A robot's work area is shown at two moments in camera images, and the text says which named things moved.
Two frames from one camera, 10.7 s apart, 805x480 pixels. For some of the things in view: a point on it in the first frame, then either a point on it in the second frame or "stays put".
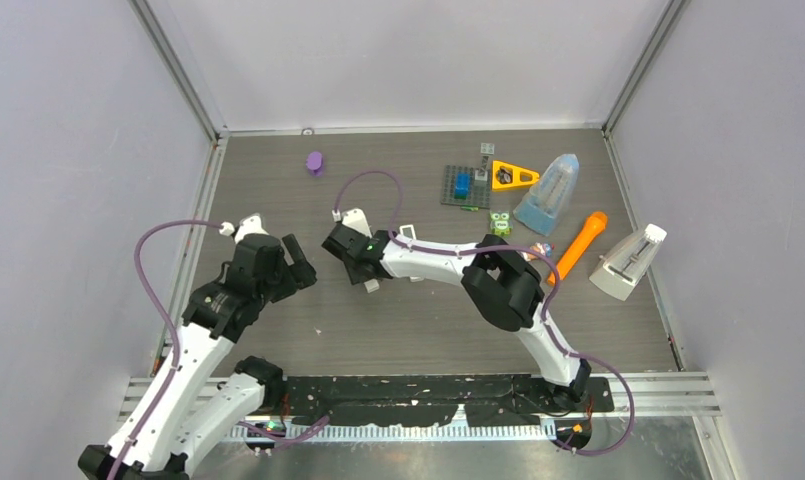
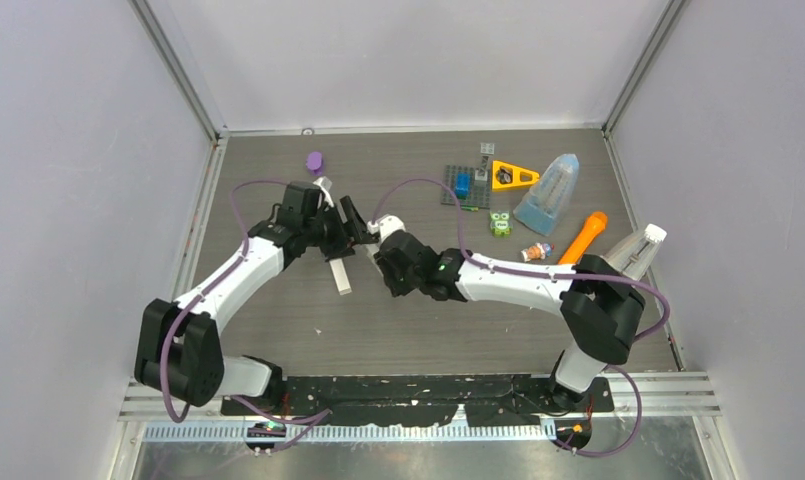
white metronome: x=627 y=261 stays put
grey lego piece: x=486 y=149 stays put
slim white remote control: x=371 y=285 to x=341 y=276
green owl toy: x=500 y=224 stays put
